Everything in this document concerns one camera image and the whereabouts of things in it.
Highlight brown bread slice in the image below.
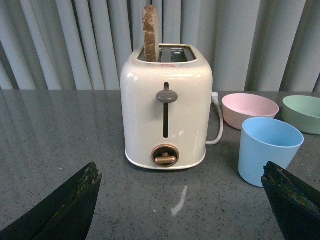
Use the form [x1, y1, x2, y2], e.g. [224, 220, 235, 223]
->
[142, 5, 160, 63]

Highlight pink bowl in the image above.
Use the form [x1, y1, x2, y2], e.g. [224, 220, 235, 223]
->
[222, 93, 280, 130]

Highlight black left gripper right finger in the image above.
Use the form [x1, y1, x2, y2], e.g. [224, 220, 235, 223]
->
[261, 161, 320, 240]

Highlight cream two-slot toaster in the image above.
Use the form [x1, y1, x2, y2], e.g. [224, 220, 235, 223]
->
[120, 44, 213, 170]

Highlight grey vertical blinds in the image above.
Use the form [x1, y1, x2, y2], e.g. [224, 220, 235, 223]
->
[0, 0, 320, 92]

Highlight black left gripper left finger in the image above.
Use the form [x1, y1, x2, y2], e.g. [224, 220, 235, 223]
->
[0, 162, 102, 240]

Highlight white toaster power cable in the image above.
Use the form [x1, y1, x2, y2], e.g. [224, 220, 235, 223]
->
[205, 91, 224, 146]

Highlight green bowl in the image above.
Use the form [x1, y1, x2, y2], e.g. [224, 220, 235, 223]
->
[282, 95, 320, 135]

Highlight light blue cup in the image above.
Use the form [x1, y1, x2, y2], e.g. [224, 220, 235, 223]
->
[238, 117, 304, 188]

